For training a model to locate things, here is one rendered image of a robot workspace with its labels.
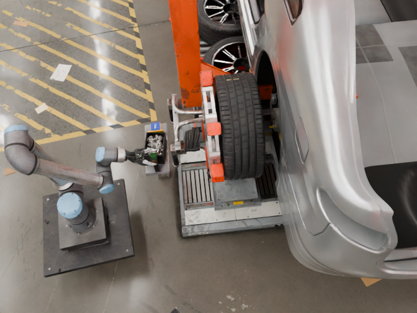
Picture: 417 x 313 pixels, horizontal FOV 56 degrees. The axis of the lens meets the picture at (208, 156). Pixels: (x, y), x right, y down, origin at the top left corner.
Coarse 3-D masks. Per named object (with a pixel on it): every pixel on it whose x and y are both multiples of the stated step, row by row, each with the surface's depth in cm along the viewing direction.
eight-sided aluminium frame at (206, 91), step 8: (200, 88) 249; (208, 88) 228; (208, 96) 254; (208, 120) 217; (216, 120) 218; (208, 136) 219; (216, 136) 220; (208, 144) 220; (216, 144) 221; (208, 152) 221; (216, 152) 222; (208, 160) 261; (216, 160) 261
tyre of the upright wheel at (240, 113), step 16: (224, 80) 226; (240, 80) 226; (224, 96) 217; (240, 96) 217; (256, 96) 217; (224, 112) 214; (240, 112) 214; (256, 112) 214; (224, 128) 214; (240, 128) 214; (256, 128) 214; (224, 144) 216; (240, 144) 216; (256, 144) 217; (224, 160) 224; (240, 160) 221; (256, 160) 223; (240, 176) 237; (256, 176) 239
